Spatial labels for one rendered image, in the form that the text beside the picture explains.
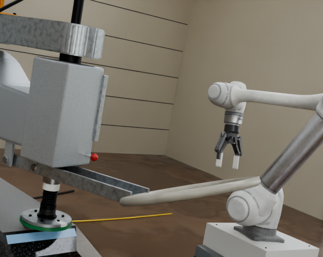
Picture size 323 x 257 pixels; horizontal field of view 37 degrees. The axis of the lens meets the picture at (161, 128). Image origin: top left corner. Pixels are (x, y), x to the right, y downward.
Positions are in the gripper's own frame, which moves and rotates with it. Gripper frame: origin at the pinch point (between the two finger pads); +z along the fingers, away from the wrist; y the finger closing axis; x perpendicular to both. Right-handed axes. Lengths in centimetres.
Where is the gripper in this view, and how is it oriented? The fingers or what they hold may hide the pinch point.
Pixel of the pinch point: (226, 165)
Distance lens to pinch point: 239.3
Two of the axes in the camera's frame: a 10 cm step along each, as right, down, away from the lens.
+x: -7.1, -0.5, 7.0
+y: 6.9, 1.4, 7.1
